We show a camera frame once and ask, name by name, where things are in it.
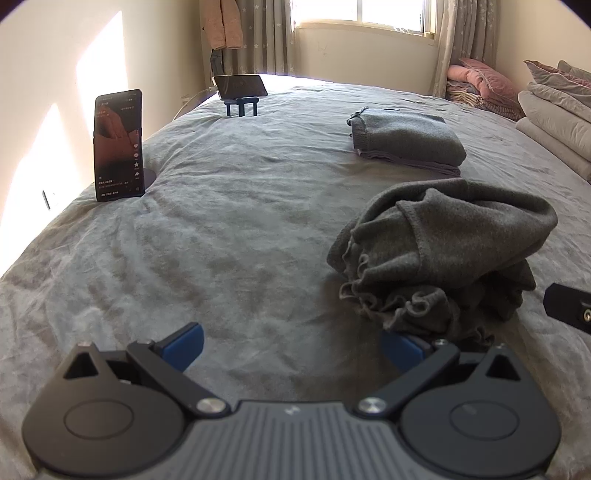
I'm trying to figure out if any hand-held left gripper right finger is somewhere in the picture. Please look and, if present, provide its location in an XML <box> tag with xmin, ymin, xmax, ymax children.
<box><xmin>353</xmin><ymin>332</ymin><xmax>525</xmax><ymax>418</ymax></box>

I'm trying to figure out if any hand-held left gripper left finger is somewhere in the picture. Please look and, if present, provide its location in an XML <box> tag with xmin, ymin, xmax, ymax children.
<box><xmin>62</xmin><ymin>322</ymin><xmax>232</xmax><ymax>420</ymax></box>

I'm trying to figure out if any white charging cable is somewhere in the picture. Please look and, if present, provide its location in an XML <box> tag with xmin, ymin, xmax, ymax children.
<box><xmin>173</xmin><ymin>85</ymin><xmax>218</xmax><ymax>121</ymax></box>

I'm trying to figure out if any folded grey quilt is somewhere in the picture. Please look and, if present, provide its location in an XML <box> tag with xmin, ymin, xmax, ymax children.
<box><xmin>526</xmin><ymin>82</ymin><xmax>591</xmax><ymax>124</ymax></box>

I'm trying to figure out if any beige star-print curtain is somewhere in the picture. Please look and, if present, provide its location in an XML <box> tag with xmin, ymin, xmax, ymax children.
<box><xmin>431</xmin><ymin>0</ymin><xmax>502</xmax><ymax>97</ymax></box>

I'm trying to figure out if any upright black smartphone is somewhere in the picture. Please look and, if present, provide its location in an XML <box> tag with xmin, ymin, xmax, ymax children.
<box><xmin>93</xmin><ymin>89</ymin><xmax>147</xmax><ymax>203</ymax></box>

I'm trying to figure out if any striped folded bedding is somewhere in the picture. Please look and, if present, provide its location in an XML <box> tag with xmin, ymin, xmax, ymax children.
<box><xmin>445</xmin><ymin>80</ymin><xmax>525</xmax><ymax>121</ymax></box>

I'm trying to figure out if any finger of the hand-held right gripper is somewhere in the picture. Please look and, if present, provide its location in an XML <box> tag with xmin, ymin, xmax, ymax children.
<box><xmin>544</xmin><ymin>282</ymin><xmax>591</xmax><ymax>334</ymax></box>

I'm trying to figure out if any grey star-print curtain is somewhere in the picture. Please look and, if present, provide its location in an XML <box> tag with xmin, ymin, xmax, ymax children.
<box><xmin>235</xmin><ymin>0</ymin><xmax>301</xmax><ymax>77</ymax></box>

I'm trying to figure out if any blue chair-shaped phone stand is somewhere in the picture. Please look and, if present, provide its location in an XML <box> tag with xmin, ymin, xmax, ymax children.
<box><xmin>225</xmin><ymin>96</ymin><xmax>259</xmax><ymax>118</ymax></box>

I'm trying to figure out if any sideways black smartphone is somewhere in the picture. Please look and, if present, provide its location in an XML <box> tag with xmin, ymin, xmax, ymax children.
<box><xmin>215</xmin><ymin>74</ymin><xmax>269</xmax><ymax>100</ymax></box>

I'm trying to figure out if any grey pink-trimmed pillow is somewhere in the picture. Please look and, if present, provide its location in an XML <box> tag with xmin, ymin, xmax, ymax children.
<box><xmin>524</xmin><ymin>59</ymin><xmax>591</xmax><ymax>90</ymax></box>

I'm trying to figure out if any hanging pink jacket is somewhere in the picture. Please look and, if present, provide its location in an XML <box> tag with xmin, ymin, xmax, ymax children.
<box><xmin>205</xmin><ymin>0</ymin><xmax>245</xmax><ymax>51</ymax></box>

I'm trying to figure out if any grey ruffled-collar sweater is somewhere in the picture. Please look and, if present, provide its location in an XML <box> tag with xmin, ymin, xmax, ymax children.
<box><xmin>327</xmin><ymin>179</ymin><xmax>559</xmax><ymax>344</ymax></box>

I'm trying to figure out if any folded grey knit garment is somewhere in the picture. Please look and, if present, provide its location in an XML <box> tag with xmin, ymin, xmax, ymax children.
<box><xmin>347</xmin><ymin>107</ymin><xmax>467</xmax><ymax>168</ymax></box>

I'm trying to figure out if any window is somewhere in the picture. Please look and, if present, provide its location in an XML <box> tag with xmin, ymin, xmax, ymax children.
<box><xmin>291</xmin><ymin>0</ymin><xmax>437</xmax><ymax>35</ymax></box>

